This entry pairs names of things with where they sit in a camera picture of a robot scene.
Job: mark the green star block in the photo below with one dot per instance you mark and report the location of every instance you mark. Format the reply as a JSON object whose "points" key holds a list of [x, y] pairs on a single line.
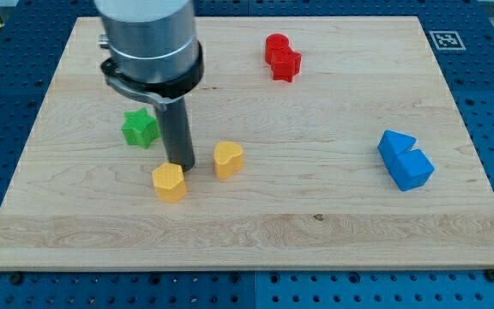
{"points": [[140, 128]]}

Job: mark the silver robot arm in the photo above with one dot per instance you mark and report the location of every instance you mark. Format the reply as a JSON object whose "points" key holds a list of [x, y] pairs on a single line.
{"points": [[151, 41]]}

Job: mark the wooden board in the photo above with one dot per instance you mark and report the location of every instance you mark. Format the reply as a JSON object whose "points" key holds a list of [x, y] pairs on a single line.
{"points": [[314, 193]]}

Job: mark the red star block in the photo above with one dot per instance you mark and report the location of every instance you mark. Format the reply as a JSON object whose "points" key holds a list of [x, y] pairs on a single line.
{"points": [[285, 64]]}

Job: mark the yellow heart block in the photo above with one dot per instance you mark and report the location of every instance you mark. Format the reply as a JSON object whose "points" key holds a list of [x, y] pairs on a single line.
{"points": [[228, 159]]}

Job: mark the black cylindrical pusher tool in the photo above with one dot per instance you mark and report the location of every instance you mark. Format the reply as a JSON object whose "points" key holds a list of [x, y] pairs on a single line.
{"points": [[175, 132]]}

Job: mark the yellow hexagon block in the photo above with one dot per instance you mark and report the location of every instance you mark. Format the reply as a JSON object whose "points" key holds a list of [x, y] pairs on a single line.
{"points": [[169, 183]]}

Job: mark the red cylinder block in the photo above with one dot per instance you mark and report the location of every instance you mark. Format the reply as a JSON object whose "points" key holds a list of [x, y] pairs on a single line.
{"points": [[273, 43]]}

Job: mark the blue triangle block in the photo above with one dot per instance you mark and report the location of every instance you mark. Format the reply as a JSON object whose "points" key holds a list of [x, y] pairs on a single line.
{"points": [[392, 144]]}

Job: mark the blue cube block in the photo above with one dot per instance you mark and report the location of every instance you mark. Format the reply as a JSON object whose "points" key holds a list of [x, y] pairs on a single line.
{"points": [[411, 169]]}

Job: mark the white fiducial marker tag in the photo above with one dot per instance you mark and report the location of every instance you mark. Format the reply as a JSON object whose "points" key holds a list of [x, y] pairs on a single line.
{"points": [[447, 41]]}

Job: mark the black mounting clamp bracket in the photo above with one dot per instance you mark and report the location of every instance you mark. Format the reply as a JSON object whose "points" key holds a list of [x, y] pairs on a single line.
{"points": [[156, 94]]}

